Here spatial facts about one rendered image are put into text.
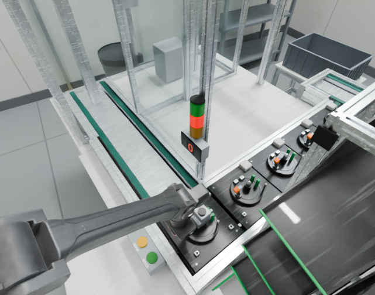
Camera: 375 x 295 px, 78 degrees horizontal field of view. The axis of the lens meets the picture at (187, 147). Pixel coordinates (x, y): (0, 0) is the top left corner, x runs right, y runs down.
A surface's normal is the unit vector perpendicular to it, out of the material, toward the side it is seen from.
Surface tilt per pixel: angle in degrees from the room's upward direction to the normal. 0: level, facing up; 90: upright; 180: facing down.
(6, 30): 90
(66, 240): 41
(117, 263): 0
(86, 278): 0
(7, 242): 19
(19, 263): 30
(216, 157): 0
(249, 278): 25
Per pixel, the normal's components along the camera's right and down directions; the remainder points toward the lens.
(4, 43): 0.49, 0.65
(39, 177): 0.00, -0.66
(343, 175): -0.38, -0.45
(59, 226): 0.59, -0.71
